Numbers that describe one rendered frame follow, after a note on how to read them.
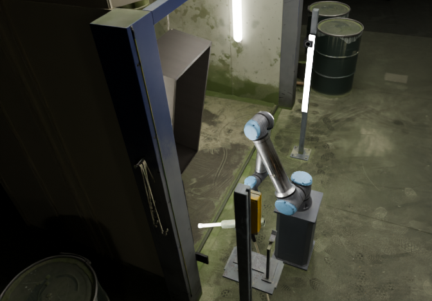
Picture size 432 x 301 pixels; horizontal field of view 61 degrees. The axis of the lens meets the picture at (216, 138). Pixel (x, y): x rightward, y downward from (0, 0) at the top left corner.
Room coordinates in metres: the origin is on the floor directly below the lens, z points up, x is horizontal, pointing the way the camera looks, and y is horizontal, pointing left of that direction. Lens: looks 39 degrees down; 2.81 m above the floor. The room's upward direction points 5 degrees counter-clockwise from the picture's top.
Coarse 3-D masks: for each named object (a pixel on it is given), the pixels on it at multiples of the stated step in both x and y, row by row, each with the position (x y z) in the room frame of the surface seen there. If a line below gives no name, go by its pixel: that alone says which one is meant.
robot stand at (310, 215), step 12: (312, 192) 1.90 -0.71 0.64; (312, 204) 1.79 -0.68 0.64; (276, 216) 1.79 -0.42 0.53; (288, 216) 1.70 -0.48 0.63; (300, 216) 1.68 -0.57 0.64; (312, 216) 1.67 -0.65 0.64; (276, 228) 1.78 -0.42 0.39; (288, 228) 1.71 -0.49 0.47; (300, 228) 1.67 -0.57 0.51; (312, 228) 1.66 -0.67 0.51; (276, 240) 1.77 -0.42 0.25; (288, 240) 1.71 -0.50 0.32; (300, 240) 1.67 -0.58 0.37; (312, 240) 1.80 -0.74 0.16; (276, 252) 1.76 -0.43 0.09; (288, 252) 1.70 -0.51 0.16; (300, 252) 1.66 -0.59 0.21; (288, 264) 1.69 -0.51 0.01; (300, 264) 1.65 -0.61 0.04
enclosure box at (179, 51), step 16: (176, 32) 2.71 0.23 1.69; (160, 48) 2.45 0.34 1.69; (176, 48) 2.47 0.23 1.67; (192, 48) 2.49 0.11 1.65; (208, 48) 2.64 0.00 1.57; (176, 64) 2.26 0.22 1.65; (192, 64) 2.71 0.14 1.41; (208, 64) 2.63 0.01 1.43; (176, 80) 2.78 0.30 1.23; (192, 80) 2.71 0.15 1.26; (176, 96) 2.79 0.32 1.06; (192, 96) 2.72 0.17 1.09; (176, 112) 2.80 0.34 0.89; (192, 112) 2.73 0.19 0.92; (176, 128) 2.82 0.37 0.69; (192, 128) 2.74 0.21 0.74; (176, 144) 2.80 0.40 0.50; (192, 144) 2.75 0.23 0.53
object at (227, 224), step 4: (228, 220) 1.63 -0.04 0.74; (232, 220) 1.62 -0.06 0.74; (200, 224) 1.66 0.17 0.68; (204, 224) 1.65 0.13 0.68; (208, 224) 1.64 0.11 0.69; (212, 224) 1.63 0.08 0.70; (216, 224) 1.63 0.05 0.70; (220, 224) 1.62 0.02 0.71; (224, 224) 1.60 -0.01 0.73; (228, 224) 1.59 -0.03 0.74; (232, 224) 1.58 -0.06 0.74; (264, 224) 1.54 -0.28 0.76; (224, 228) 1.60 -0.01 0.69; (252, 236) 1.55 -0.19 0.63; (252, 240) 1.55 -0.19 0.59
